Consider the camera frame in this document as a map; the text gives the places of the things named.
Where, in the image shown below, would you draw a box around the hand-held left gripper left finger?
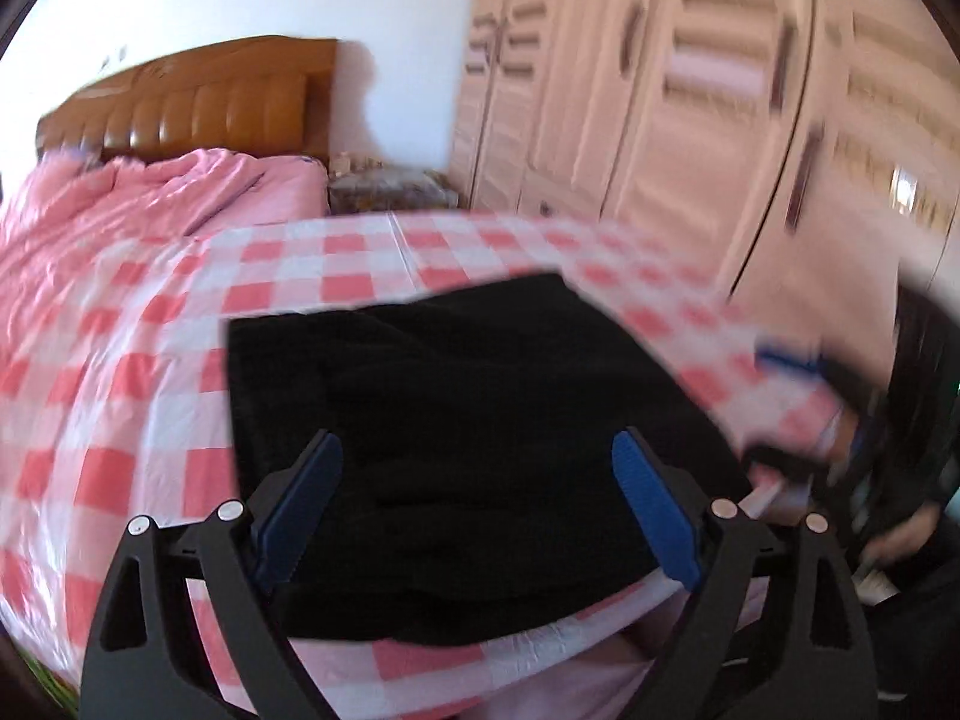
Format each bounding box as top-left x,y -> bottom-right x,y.
79,430 -> 346,720

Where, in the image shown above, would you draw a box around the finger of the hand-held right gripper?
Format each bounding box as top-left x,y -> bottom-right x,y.
741,441 -> 830,478
756,342 -> 826,379

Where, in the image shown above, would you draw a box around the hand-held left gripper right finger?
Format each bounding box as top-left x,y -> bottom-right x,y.
610,426 -> 880,720

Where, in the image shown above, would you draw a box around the black pants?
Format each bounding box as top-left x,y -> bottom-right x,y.
225,272 -> 755,647

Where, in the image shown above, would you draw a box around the white paper sheet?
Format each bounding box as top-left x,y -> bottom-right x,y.
853,564 -> 902,607

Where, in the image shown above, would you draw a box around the pink checked bed sheet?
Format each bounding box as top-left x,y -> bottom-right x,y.
0,210 -> 848,720

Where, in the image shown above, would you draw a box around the light wooden wardrobe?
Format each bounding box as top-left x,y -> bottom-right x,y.
448,0 -> 960,368

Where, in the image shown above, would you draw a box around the cloth-covered nightstand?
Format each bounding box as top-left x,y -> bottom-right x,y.
328,157 -> 460,220

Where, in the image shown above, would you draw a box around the pink duvet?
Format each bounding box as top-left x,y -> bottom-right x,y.
0,148 -> 329,293

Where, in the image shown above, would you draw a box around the wooden padded headboard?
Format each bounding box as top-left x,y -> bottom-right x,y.
36,36 -> 340,166

